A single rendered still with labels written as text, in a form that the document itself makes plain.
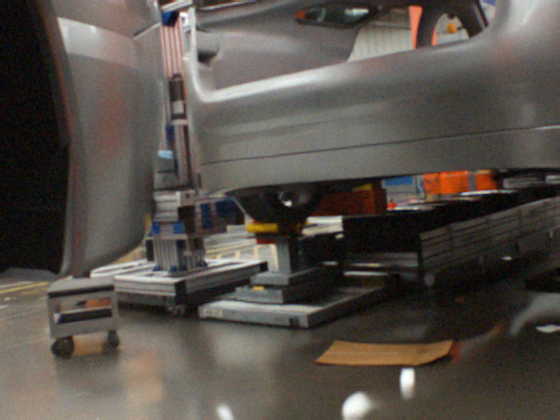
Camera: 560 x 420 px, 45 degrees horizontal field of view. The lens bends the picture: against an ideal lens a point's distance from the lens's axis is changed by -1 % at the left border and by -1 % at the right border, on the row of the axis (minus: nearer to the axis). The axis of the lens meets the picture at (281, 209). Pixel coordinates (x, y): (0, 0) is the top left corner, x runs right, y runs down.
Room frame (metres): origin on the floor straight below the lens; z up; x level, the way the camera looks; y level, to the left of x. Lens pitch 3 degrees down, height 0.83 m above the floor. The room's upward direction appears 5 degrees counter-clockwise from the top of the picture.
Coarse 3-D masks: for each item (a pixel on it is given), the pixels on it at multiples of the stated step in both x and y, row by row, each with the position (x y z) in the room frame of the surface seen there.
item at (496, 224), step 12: (528, 204) 5.66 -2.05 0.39; (540, 204) 5.81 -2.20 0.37; (492, 216) 5.02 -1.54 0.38; (504, 216) 5.19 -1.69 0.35; (516, 216) 5.37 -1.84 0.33; (528, 216) 5.58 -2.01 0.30; (444, 228) 4.42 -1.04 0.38; (456, 228) 4.55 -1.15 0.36; (468, 228) 4.74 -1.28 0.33; (480, 228) 4.84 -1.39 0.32; (492, 228) 5.00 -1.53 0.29; (432, 240) 4.28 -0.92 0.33; (444, 240) 4.43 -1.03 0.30; (456, 240) 4.54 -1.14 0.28
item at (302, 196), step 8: (272, 192) 3.99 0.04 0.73; (288, 192) 4.40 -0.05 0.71; (296, 192) 4.39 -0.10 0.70; (304, 192) 4.35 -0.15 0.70; (312, 192) 4.30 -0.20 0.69; (288, 200) 4.37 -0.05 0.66; (296, 200) 4.33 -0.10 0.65; (304, 200) 4.28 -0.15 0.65; (312, 200) 4.27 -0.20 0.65; (288, 208) 4.09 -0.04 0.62; (296, 208) 4.15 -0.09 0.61
